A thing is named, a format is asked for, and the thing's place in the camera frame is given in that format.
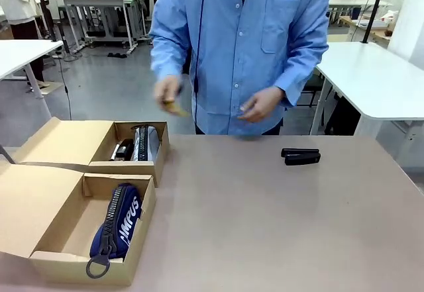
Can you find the person in blue shirt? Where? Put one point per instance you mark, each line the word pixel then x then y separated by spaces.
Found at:
pixel 238 40

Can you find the cardboard box holding grey case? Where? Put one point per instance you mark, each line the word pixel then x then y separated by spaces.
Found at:
pixel 66 139

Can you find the bystander in white coat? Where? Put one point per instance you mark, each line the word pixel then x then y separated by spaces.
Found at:
pixel 16 4

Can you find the cluttered white background table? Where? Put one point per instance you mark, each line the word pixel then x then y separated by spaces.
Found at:
pixel 357 7

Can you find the white table square corner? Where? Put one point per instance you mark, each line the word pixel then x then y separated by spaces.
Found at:
pixel 20 55

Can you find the white table rounded corner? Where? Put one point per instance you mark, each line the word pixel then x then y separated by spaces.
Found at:
pixel 371 77

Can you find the person's left forearm blue sleeve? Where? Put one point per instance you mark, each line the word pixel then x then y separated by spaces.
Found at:
pixel 299 70

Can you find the person's right forearm blue sleeve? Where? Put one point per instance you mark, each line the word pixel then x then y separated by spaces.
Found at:
pixel 167 57

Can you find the yellow black utility knife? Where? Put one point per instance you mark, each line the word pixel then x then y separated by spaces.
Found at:
pixel 177 109

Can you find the small black stapler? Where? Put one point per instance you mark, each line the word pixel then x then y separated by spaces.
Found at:
pixel 125 149

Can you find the person's left hand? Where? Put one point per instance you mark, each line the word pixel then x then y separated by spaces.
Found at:
pixel 263 105

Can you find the navy campus zip pencil case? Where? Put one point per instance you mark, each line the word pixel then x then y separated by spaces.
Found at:
pixel 121 225

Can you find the pair of black shoes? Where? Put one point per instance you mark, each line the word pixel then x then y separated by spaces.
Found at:
pixel 117 55

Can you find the black tripod pole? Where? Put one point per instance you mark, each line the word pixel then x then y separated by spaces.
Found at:
pixel 374 7

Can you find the black chair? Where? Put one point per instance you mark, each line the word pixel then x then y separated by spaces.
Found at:
pixel 313 88

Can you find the brown top white frame table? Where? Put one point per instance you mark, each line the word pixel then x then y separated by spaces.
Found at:
pixel 99 4

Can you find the person's right hand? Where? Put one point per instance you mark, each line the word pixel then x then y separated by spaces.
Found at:
pixel 167 90

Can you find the large black stapler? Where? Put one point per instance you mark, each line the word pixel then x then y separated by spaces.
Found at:
pixel 303 158

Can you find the cardboard box holding navy case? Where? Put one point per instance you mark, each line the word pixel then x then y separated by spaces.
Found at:
pixel 43 212

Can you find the grey zip pencil case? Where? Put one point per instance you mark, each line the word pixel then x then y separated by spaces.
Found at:
pixel 145 141

